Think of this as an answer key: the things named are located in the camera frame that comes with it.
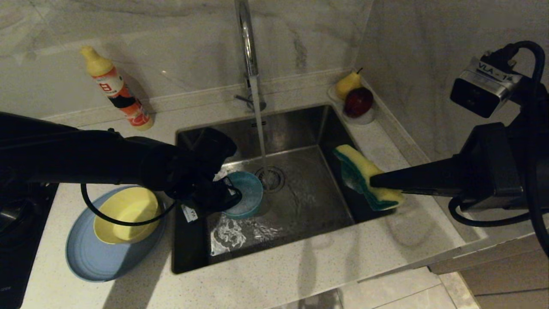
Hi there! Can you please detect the yellow pear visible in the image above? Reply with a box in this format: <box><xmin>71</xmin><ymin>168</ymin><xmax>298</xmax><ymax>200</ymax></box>
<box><xmin>335</xmin><ymin>68</ymin><xmax>363</xmax><ymax>100</ymax></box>

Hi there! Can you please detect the running water stream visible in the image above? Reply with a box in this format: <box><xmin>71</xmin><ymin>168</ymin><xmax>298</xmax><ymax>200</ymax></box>
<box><xmin>250</xmin><ymin>75</ymin><xmax>271</xmax><ymax>169</ymax></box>

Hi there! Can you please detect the black induction cooktop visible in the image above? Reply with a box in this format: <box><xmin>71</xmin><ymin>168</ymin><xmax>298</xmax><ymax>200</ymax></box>
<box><xmin>0</xmin><ymin>182</ymin><xmax>58</xmax><ymax>309</ymax></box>

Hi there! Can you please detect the round metal drain strainer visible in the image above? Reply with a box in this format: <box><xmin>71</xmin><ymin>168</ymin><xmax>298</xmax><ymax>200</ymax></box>
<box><xmin>256</xmin><ymin>167</ymin><xmax>286</xmax><ymax>192</ymax></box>

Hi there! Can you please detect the blue plate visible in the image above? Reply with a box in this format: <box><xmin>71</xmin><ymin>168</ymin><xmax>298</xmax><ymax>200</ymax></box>
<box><xmin>66</xmin><ymin>185</ymin><xmax>168</xmax><ymax>282</ymax></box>

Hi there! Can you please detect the chrome kitchen faucet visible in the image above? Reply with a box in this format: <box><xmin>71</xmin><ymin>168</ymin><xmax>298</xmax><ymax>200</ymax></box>
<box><xmin>234</xmin><ymin>0</ymin><xmax>267</xmax><ymax>113</ymax></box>

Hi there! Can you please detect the dark red apple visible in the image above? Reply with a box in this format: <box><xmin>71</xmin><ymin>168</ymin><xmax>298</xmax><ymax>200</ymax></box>
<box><xmin>343</xmin><ymin>87</ymin><xmax>374</xmax><ymax>118</ymax></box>

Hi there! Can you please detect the wooden cabinet front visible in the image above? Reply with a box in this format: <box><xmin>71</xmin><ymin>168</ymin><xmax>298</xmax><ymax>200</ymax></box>
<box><xmin>428</xmin><ymin>238</ymin><xmax>549</xmax><ymax>309</ymax></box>

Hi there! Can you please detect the stainless steel sink basin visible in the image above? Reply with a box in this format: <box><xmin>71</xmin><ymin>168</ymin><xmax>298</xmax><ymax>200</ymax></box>
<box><xmin>172</xmin><ymin>105</ymin><xmax>394</xmax><ymax>274</ymax></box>

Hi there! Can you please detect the orange white dish soap bottle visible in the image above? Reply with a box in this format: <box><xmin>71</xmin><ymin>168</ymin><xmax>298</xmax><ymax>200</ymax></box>
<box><xmin>80</xmin><ymin>46</ymin><xmax>154</xmax><ymax>131</ymax></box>

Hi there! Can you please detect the small white fruit dish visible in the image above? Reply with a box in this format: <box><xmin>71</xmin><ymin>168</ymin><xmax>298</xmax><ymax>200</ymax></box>
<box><xmin>327</xmin><ymin>85</ymin><xmax>375</xmax><ymax>125</ymax></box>

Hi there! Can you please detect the yellow sponge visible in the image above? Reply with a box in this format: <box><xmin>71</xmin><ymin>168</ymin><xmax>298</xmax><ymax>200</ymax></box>
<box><xmin>334</xmin><ymin>145</ymin><xmax>406</xmax><ymax>212</ymax></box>

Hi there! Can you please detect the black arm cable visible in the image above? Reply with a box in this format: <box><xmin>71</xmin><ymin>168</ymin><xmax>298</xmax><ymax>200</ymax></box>
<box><xmin>81</xmin><ymin>184</ymin><xmax>176</xmax><ymax>227</ymax></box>
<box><xmin>448</xmin><ymin>41</ymin><xmax>549</xmax><ymax>258</ymax></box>

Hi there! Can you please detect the yellow bowl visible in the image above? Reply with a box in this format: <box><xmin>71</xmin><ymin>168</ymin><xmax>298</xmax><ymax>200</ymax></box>
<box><xmin>94</xmin><ymin>187</ymin><xmax>163</xmax><ymax>245</ymax></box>

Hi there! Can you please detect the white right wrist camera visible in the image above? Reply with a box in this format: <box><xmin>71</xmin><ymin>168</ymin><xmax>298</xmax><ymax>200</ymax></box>
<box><xmin>449</xmin><ymin>56</ymin><xmax>524</xmax><ymax>118</ymax></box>

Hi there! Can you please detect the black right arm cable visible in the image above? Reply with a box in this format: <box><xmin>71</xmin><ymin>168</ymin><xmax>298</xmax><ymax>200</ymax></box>
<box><xmin>448</xmin><ymin>41</ymin><xmax>549</xmax><ymax>258</ymax></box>

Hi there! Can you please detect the teal bowl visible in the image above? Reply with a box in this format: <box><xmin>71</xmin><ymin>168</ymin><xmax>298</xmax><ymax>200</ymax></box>
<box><xmin>221</xmin><ymin>171</ymin><xmax>264</xmax><ymax>219</ymax></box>

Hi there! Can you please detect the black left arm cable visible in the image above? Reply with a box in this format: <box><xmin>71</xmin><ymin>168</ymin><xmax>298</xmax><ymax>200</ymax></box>
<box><xmin>81</xmin><ymin>184</ymin><xmax>176</xmax><ymax>227</ymax></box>

